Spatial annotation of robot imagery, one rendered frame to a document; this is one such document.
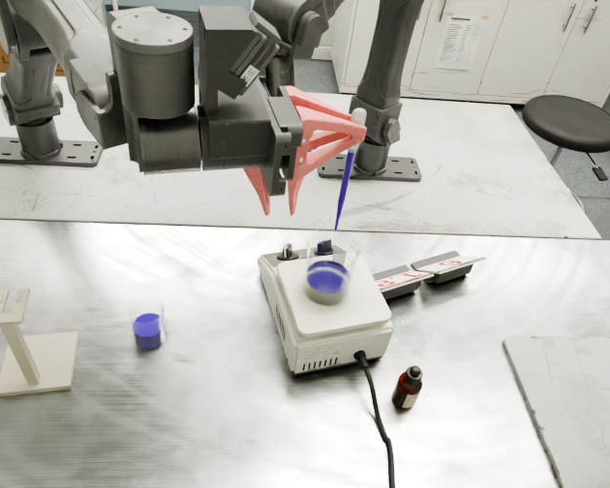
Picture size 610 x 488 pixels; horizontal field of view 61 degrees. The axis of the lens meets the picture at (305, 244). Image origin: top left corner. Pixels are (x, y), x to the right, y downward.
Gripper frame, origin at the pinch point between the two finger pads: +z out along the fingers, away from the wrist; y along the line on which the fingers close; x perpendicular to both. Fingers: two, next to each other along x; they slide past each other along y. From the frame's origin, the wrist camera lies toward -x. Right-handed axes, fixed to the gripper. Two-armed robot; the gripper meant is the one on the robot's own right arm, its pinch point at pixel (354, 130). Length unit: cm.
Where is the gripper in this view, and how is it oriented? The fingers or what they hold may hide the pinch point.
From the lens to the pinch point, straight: 50.9
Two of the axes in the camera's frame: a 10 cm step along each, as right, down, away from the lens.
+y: -2.7, -7.0, 6.6
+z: 9.6, -1.1, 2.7
